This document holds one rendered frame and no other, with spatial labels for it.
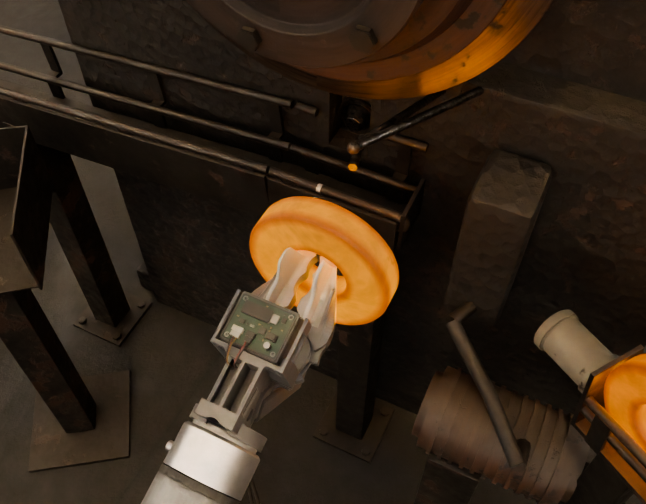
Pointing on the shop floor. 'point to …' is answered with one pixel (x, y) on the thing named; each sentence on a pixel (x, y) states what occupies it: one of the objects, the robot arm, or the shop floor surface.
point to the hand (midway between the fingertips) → (323, 252)
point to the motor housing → (542, 416)
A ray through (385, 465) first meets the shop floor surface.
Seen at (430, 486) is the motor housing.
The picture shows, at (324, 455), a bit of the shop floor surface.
